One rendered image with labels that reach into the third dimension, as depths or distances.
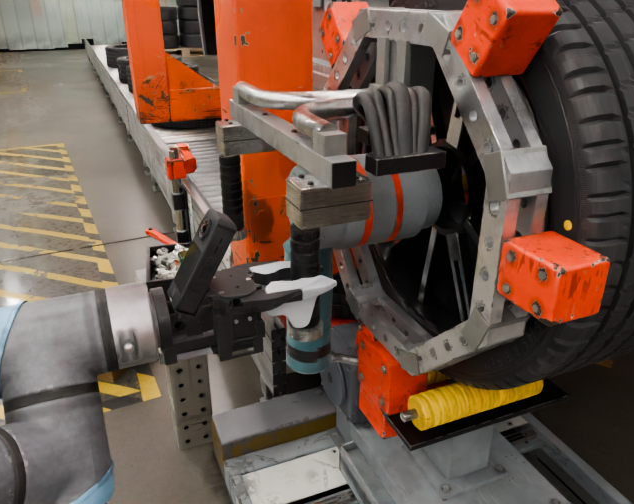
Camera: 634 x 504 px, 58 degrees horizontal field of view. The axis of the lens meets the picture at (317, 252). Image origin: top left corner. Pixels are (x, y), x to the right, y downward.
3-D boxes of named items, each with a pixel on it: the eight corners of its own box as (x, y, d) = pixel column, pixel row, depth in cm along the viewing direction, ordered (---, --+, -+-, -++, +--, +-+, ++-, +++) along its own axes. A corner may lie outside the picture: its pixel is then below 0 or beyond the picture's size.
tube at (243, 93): (389, 112, 86) (393, 37, 82) (266, 123, 79) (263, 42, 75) (340, 94, 101) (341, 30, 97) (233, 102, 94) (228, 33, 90)
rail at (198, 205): (302, 375, 160) (301, 306, 151) (270, 383, 156) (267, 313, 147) (160, 157, 367) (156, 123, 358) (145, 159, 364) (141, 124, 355)
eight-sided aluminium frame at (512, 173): (509, 431, 81) (584, 15, 59) (471, 444, 79) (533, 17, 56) (345, 272, 127) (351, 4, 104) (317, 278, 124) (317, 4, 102)
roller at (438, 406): (552, 397, 103) (558, 370, 101) (410, 442, 93) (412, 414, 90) (530, 378, 108) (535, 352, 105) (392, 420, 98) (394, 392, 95)
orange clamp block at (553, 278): (543, 280, 72) (600, 314, 64) (491, 292, 69) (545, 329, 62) (552, 228, 69) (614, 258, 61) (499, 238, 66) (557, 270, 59)
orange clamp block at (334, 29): (383, 41, 98) (368, 0, 101) (342, 43, 95) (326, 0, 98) (369, 68, 104) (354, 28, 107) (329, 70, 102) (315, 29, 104)
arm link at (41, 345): (-1, 408, 62) (-13, 317, 64) (121, 380, 66) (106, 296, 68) (-22, 405, 53) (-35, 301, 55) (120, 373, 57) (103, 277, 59)
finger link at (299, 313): (335, 315, 72) (261, 324, 70) (335, 272, 69) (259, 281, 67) (342, 328, 69) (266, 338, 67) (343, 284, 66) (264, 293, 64)
